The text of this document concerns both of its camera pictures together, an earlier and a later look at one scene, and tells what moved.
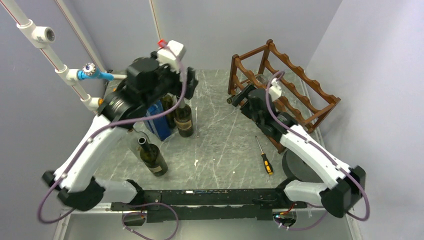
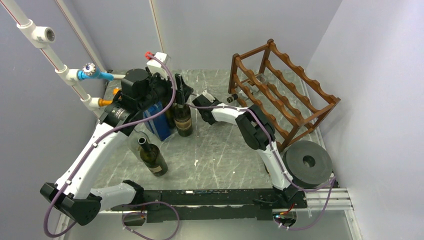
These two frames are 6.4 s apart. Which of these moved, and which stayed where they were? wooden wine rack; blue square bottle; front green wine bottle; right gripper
Moved: right gripper
Stayed: blue square bottle; front green wine bottle; wooden wine rack
